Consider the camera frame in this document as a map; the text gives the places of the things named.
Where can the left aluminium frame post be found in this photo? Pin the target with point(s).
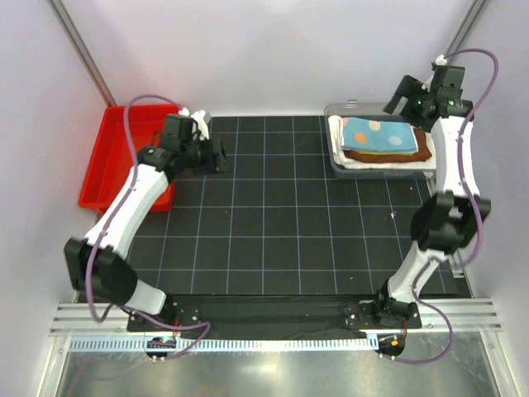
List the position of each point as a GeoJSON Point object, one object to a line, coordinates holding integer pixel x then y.
{"type": "Point", "coordinates": [76, 40]}

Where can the black grid mat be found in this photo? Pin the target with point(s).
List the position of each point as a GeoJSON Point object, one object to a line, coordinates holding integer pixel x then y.
{"type": "Point", "coordinates": [278, 221]}

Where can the red plastic bin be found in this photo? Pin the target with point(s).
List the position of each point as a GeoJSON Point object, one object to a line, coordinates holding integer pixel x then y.
{"type": "Point", "coordinates": [110, 160]}

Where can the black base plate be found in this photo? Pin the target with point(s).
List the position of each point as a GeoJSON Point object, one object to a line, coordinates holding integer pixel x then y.
{"type": "Point", "coordinates": [290, 317]}

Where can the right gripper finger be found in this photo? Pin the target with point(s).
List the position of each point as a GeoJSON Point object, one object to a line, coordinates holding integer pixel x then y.
{"type": "Point", "coordinates": [395, 105]}
{"type": "Point", "coordinates": [409, 87]}

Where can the colourful patterned towel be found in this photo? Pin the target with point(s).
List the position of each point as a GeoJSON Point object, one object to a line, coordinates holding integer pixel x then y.
{"type": "Point", "coordinates": [361, 134]}

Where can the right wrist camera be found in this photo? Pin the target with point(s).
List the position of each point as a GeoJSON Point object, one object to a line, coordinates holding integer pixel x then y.
{"type": "Point", "coordinates": [438, 77]}

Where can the slotted cable duct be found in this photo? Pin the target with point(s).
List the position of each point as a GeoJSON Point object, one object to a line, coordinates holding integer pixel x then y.
{"type": "Point", "coordinates": [149, 344]}

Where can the aluminium rail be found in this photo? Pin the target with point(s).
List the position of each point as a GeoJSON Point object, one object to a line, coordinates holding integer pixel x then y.
{"type": "Point", "coordinates": [465, 315]}

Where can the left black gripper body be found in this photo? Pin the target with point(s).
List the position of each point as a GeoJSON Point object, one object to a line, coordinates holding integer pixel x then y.
{"type": "Point", "coordinates": [197, 154]}

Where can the brown towel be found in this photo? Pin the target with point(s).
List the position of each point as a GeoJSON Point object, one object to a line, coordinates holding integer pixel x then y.
{"type": "Point", "coordinates": [423, 154]}

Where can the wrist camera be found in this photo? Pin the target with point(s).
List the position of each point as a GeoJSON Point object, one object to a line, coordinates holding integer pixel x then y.
{"type": "Point", "coordinates": [202, 118]}
{"type": "Point", "coordinates": [438, 77]}

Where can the white towel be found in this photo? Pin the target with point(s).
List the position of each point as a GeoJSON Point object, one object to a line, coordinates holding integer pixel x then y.
{"type": "Point", "coordinates": [365, 144]}

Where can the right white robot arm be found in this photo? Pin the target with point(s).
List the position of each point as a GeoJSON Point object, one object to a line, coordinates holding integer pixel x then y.
{"type": "Point", "coordinates": [453, 216]}

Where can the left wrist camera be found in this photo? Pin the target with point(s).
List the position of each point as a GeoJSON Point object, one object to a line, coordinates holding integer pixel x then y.
{"type": "Point", "coordinates": [202, 118]}

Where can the right aluminium frame post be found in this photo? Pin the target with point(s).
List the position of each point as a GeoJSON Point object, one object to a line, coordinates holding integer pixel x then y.
{"type": "Point", "coordinates": [456, 48]}

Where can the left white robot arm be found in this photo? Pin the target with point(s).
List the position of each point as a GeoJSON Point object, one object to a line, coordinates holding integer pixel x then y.
{"type": "Point", "coordinates": [97, 262]}

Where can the aluminium frame post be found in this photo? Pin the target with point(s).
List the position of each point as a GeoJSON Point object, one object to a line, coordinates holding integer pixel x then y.
{"type": "Point", "coordinates": [76, 40]}
{"type": "Point", "coordinates": [456, 48]}

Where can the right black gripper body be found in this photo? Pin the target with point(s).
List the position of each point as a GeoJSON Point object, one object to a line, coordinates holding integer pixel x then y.
{"type": "Point", "coordinates": [412, 111]}

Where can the yellow green patterned towel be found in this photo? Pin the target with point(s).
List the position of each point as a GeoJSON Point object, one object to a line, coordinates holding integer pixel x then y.
{"type": "Point", "coordinates": [380, 153]}

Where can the clear plastic container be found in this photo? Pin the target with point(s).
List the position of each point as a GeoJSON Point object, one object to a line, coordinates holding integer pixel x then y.
{"type": "Point", "coordinates": [344, 168]}

